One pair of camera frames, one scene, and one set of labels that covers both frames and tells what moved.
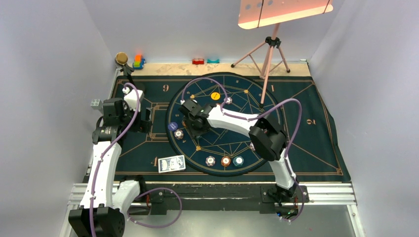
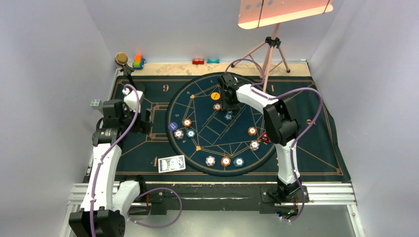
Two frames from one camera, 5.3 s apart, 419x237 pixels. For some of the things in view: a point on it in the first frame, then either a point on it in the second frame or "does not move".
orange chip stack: (225, 161) does not move
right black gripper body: (194, 129) -> (229, 104)
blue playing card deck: (171, 164) does not move
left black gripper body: (140, 125) does not move
